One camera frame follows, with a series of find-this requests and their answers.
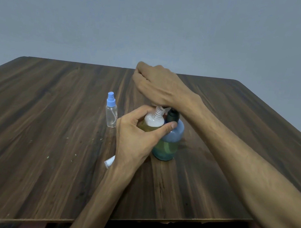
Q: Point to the blue green pump bottle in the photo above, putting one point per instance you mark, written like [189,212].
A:
[170,144]

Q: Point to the white spray cap with tube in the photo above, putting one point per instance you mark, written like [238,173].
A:
[109,162]

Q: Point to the person's right forearm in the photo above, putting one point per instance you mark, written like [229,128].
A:
[249,171]

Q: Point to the person's left forearm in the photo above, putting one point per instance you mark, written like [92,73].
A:
[98,203]

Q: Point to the person's left hand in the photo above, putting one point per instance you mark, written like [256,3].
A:
[132,143]

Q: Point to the clear small bottle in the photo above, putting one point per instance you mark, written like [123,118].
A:
[153,121]

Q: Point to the person's right hand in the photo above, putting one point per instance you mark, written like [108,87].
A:
[160,86]

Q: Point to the blue-capped small spray bottle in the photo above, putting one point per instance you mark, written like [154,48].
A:
[111,116]

